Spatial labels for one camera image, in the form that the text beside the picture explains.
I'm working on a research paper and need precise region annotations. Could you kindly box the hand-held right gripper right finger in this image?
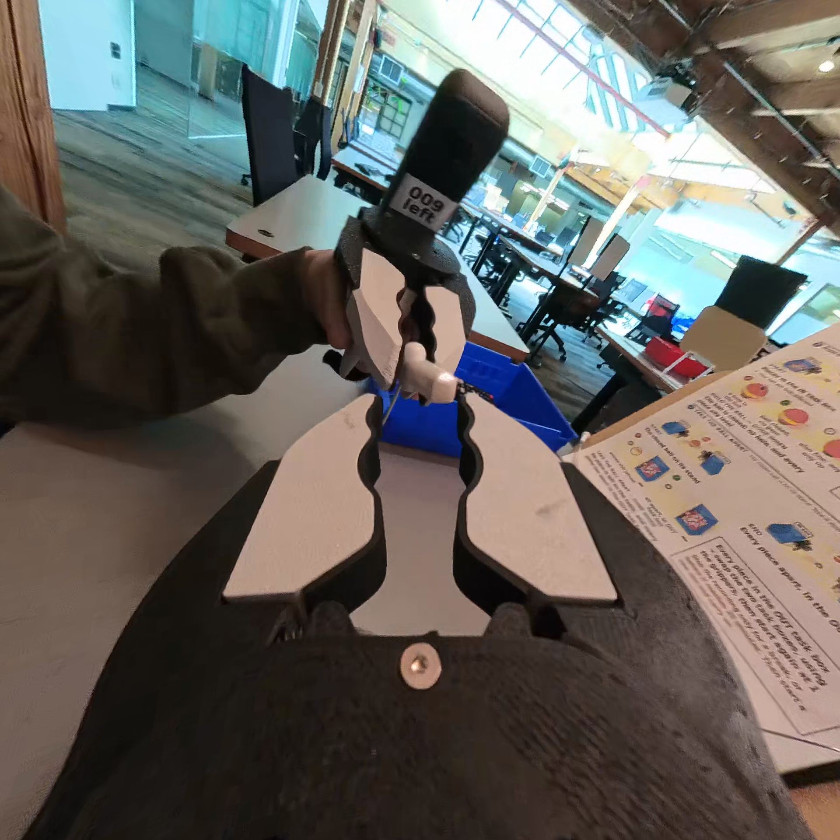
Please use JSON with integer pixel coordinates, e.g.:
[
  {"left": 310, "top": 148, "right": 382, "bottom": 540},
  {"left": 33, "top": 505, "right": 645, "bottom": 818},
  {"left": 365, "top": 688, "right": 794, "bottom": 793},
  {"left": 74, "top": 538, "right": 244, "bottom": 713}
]
[{"left": 453, "top": 392, "right": 619, "bottom": 619}]

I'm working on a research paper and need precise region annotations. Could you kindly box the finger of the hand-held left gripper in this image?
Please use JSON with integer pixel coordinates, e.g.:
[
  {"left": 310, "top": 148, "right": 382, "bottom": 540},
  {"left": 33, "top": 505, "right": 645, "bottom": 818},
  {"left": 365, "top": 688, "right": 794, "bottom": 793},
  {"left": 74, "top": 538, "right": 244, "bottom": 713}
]
[
  {"left": 344, "top": 249, "right": 422, "bottom": 391},
  {"left": 409, "top": 285, "right": 469, "bottom": 383}
]

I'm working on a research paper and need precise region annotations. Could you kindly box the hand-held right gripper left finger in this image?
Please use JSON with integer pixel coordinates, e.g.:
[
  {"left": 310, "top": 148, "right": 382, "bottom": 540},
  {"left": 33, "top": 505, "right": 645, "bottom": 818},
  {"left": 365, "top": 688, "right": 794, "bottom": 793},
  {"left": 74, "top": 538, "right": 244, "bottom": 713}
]
[{"left": 222, "top": 394, "right": 388, "bottom": 614}]

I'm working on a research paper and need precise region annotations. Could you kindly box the white plastic cylinder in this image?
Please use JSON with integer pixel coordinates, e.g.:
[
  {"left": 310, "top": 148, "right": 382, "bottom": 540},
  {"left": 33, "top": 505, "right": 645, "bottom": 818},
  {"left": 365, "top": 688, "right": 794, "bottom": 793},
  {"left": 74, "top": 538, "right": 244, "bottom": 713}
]
[{"left": 400, "top": 341, "right": 458, "bottom": 406}]

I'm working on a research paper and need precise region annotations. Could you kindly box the blue plastic bin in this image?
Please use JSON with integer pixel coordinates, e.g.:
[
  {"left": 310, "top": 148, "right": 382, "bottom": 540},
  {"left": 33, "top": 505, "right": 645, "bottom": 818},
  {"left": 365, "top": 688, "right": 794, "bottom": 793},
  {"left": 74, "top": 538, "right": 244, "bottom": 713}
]
[{"left": 366, "top": 341, "right": 578, "bottom": 460}]

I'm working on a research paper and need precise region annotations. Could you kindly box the person's left hand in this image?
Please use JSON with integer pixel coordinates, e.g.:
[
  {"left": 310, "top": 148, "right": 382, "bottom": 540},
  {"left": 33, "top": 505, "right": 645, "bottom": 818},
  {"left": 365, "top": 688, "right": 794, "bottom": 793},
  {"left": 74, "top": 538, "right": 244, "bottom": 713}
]
[{"left": 305, "top": 248, "right": 355, "bottom": 349}]

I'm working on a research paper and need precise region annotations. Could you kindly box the white wood-edged desk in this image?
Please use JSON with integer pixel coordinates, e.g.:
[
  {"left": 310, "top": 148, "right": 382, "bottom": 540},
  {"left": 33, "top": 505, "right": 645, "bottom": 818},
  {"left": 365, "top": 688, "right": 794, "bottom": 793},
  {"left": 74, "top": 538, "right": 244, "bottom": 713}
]
[{"left": 226, "top": 174, "right": 531, "bottom": 363}]

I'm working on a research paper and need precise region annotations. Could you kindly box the printed instruction sheet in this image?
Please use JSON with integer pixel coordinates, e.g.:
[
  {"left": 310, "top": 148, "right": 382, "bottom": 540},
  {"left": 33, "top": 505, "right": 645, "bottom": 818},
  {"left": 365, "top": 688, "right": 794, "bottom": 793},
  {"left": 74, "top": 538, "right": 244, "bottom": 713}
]
[{"left": 574, "top": 328, "right": 840, "bottom": 775}]

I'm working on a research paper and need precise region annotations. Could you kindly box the red plastic bin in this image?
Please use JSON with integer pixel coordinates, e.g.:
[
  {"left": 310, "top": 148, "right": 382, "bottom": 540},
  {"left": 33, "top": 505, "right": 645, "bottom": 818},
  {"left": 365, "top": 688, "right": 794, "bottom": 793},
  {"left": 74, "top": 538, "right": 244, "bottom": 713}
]
[{"left": 645, "top": 335, "right": 707, "bottom": 380}]

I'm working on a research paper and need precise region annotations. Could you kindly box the beige board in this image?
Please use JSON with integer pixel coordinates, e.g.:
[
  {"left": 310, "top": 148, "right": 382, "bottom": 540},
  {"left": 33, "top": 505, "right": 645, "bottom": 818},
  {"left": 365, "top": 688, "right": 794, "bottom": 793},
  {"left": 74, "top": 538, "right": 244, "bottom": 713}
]
[{"left": 681, "top": 305, "right": 767, "bottom": 373}]

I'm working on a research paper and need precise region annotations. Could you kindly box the black foam panel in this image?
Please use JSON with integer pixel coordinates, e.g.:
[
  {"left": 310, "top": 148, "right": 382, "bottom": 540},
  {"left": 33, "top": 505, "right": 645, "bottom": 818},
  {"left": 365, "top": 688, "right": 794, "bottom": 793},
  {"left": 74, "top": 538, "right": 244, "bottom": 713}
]
[{"left": 715, "top": 255, "right": 809, "bottom": 329}]

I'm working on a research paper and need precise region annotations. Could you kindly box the wooden pillar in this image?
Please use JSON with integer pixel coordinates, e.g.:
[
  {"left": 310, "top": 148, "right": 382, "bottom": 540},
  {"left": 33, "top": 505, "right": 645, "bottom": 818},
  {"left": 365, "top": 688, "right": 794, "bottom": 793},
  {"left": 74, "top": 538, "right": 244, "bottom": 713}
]
[{"left": 0, "top": 0, "right": 68, "bottom": 234}]

